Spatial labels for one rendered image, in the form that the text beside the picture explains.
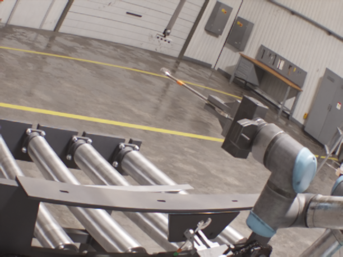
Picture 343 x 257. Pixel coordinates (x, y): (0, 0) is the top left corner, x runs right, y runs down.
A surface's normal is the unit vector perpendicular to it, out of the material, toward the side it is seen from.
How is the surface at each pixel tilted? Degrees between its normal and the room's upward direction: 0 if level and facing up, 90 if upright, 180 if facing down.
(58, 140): 90
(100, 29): 90
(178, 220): 90
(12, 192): 90
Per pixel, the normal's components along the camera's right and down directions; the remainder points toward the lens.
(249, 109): -0.70, -0.11
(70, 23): 0.59, 0.45
